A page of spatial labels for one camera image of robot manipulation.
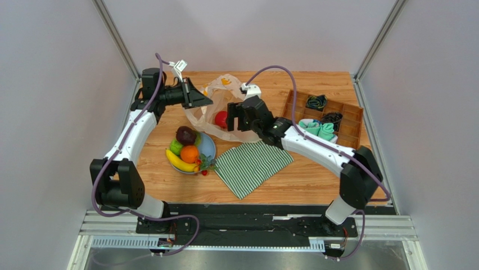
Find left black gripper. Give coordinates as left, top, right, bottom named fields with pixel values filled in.
left=159, top=78, right=213, bottom=110

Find red pomegranate fruit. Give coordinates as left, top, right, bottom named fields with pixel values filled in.
left=214, top=111, right=228, bottom=129

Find translucent banana print plastic bag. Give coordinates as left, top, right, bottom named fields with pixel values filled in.
left=183, top=74, right=260, bottom=143

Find dark red apple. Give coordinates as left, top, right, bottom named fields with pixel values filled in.
left=175, top=126, right=197, bottom=146

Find orange fruit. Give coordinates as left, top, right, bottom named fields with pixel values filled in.
left=180, top=145, right=200, bottom=163

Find cherry sprig with leaves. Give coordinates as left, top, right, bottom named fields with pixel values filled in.
left=196, top=154, right=217, bottom=176

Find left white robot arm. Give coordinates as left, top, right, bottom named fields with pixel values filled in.
left=89, top=67, right=213, bottom=221

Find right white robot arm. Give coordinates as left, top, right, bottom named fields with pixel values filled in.
left=227, top=96, right=384, bottom=225

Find dark green mango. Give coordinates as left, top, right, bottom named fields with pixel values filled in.
left=194, top=132, right=202, bottom=147

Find blue plate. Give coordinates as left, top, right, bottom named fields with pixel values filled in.
left=169, top=133, right=216, bottom=174

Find light green fruit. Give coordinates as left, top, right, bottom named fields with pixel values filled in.
left=169, top=139, right=184, bottom=156

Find green striped cloth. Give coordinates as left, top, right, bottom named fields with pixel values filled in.
left=215, top=141, right=294, bottom=200

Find yellow banana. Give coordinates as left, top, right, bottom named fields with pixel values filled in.
left=165, top=149, right=200, bottom=173

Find teal white socks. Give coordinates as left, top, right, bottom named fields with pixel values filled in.
left=299, top=119, right=338, bottom=143

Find wooden compartment tray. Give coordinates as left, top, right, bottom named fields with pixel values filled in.
left=282, top=91, right=370, bottom=149

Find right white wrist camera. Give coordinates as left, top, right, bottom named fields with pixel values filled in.
left=240, top=83, right=262, bottom=101

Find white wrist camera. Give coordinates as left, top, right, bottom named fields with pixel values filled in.
left=240, top=83, right=262, bottom=101
left=168, top=60, right=188, bottom=82

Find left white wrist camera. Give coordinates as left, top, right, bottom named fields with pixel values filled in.
left=168, top=60, right=188, bottom=82

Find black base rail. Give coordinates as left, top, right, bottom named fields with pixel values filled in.
left=135, top=204, right=361, bottom=248

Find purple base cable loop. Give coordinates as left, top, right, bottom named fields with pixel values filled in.
left=144, top=214, right=201, bottom=258

